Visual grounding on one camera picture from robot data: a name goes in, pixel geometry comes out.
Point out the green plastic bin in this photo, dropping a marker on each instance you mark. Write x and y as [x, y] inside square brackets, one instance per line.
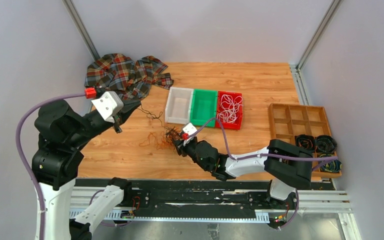
[203, 106]

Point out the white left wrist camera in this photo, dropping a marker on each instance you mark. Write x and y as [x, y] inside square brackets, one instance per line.
[108, 105]

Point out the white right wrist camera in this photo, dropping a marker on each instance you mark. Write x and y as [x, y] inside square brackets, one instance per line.
[187, 133]

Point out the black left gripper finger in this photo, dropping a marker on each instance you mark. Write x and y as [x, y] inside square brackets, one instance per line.
[119, 120]
[129, 106]

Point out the red plastic bin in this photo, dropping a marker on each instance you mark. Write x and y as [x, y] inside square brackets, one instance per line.
[230, 109]

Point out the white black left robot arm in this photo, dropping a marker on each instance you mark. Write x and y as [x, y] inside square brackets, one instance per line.
[62, 135]

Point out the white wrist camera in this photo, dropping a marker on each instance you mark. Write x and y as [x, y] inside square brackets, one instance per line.
[108, 105]
[187, 133]

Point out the black mounting rail base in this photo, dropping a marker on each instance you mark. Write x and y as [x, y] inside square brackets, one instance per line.
[202, 201]

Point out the white plastic bin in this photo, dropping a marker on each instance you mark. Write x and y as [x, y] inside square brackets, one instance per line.
[178, 106]

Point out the wooden compartment tray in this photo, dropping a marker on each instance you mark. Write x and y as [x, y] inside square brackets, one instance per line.
[303, 126]

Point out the plaid flannel shirt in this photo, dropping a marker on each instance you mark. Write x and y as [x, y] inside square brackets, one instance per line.
[129, 79]

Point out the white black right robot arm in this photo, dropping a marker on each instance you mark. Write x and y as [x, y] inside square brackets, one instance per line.
[289, 164]

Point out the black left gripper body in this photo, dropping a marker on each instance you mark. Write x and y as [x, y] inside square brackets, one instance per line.
[90, 125]

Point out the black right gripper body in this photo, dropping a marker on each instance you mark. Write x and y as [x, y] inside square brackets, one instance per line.
[191, 149]

